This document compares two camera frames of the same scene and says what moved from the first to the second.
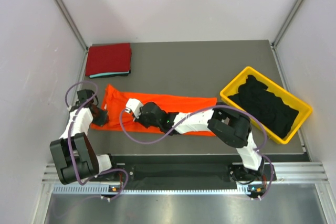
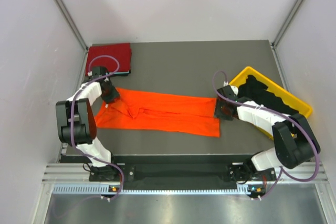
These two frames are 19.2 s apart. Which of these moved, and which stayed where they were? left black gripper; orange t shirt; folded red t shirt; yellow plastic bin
Moved: left black gripper
Stayed: orange t shirt; folded red t shirt; yellow plastic bin
